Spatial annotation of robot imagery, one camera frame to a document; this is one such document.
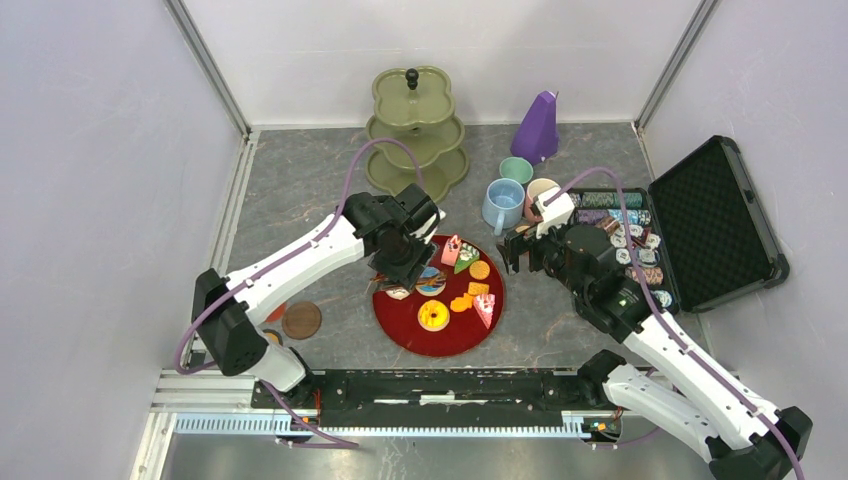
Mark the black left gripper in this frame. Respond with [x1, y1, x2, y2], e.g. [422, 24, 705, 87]
[368, 228, 439, 294]

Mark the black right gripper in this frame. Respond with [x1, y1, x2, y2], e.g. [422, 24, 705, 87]
[495, 215, 589, 301]

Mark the round orange cookie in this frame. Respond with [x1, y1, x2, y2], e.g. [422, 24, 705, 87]
[468, 260, 491, 280]

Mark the green cake slice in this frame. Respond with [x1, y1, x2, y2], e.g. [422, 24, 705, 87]
[454, 242, 480, 274]

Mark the square orange cracker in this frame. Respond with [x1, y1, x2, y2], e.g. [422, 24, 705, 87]
[467, 282, 490, 296]

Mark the blue frosted donut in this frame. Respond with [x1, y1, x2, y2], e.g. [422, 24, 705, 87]
[415, 266, 447, 297]

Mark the chocolate white tart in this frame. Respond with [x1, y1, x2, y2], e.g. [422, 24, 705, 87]
[384, 286, 411, 300]

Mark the pink strawberry cake slice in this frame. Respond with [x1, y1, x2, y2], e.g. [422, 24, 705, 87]
[472, 293, 497, 329]

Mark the orange fish-shaped cookie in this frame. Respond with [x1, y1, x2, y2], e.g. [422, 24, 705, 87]
[449, 293, 474, 313]

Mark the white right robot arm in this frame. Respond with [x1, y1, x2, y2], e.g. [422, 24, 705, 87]
[498, 225, 813, 479]

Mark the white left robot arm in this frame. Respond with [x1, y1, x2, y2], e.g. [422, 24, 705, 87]
[192, 184, 445, 408]

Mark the light blue mug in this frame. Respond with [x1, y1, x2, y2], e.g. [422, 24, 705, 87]
[481, 178, 525, 236]

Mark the pink mug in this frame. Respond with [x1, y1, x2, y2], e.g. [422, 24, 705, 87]
[524, 178, 560, 223]

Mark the mint green cup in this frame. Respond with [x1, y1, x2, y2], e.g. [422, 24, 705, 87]
[499, 156, 534, 185]

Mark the round red tray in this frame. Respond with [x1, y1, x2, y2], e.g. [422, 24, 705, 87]
[372, 250, 506, 358]

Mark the purple cone-shaped container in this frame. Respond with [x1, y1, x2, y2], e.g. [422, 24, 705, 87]
[510, 91, 560, 166]

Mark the green three-tier stand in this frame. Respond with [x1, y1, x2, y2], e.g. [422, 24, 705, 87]
[365, 65, 470, 203]

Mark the brown round coaster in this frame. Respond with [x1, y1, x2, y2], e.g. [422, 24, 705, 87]
[281, 302, 323, 340]

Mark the orange round coaster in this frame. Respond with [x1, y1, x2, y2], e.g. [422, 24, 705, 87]
[262, 329, 283, 346]

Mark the black poker chip case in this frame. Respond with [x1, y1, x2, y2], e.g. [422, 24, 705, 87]
[569, 136, 790, 314]

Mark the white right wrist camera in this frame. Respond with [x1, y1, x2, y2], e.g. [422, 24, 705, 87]
[532, 188, 575, 239]

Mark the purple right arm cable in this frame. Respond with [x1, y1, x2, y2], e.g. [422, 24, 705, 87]
[544, 166, 807, 480]

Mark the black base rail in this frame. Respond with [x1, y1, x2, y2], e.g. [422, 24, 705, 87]
[251, 368, 615, 428]

